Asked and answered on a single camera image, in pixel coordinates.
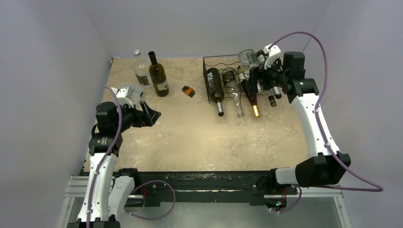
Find red bottle gold cap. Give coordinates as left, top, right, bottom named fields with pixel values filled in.
left=237, top=66, right=259, bottom=117

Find dark green wine bottle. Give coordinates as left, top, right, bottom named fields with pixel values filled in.
left=148, top=51, right=169, bottom=97

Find dark bottle upper far right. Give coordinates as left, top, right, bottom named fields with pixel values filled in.
left=257, top=50, right=282, bottom=99

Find clear glass bottle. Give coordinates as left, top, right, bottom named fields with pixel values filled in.
left=133, top=49, right=153, bottom=88
left=238, top=49, right=260, bottom=79

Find black wire wine rack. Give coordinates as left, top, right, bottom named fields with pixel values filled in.
left=202, top=54, right=240, bottom=104

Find dark bottle lower far right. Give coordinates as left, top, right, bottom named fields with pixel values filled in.
left=268, top=95, right=277, bottom=107

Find clear slim empty bottle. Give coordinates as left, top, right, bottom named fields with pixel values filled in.
left=222, top=67, right=244, bottom=118

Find aluminium frame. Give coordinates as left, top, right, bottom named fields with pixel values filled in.
left=67, top=59, right=349, bottom=228

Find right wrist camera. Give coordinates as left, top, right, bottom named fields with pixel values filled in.
left=262, top=44, right=281, bottom=69

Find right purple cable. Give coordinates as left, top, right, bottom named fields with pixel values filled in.
left=268, top=31, right=384, bottom=215

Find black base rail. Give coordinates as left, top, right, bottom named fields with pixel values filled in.
left=114, top=169, right=297, bottom=208

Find orange hex key set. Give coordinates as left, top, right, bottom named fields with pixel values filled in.
left=182, top=85, right=195, bottom=97

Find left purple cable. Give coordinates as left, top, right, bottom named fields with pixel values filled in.
left=86, top=85, right=176, bottom=228

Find purple cable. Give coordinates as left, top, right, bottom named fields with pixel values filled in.
left=268, top=31, right=384, bottom=215
left=86, top=85, right=176, bottom=228

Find green bottle silver cap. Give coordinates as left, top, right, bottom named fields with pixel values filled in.
left=207, top=67, right=224, bottom=117

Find clear plastic organizer box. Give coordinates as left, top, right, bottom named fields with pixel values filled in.
left=121, top=84, right=144, bottom=105

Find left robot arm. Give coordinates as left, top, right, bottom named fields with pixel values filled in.
left=67, top=101, right=161, bottom=228

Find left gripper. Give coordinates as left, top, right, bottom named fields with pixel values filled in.
left=114, top=100, right=160, bottom=133

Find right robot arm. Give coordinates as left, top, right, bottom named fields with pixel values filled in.
left=246, top=50, right=351, bottom=193

